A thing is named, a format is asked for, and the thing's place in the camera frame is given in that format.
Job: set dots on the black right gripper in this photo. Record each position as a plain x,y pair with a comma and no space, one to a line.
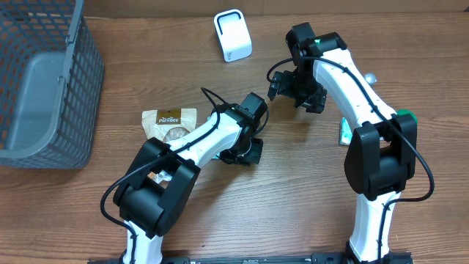
284,88

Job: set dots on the grey plastic mesh basket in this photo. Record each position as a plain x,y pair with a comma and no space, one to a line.
51,81

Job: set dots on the teal tissue pack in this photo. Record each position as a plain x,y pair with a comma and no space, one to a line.
214,157

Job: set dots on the white barcode scanner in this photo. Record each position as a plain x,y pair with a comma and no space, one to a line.
233,35

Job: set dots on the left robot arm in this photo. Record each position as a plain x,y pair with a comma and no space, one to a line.
155,189

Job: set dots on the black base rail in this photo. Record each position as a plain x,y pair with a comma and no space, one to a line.
315,258

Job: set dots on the small Kleenex tissue pack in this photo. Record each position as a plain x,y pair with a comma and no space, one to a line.
345,133

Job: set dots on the clear bottle with silver cap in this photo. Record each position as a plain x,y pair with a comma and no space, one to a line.
370,78

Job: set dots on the brown snack packet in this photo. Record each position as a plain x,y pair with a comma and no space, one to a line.
168,125

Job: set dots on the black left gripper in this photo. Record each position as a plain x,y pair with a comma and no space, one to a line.
251,153

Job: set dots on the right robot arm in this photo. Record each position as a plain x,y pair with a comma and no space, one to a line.
380,157

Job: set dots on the green lid jar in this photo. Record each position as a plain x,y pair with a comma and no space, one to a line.
402,112

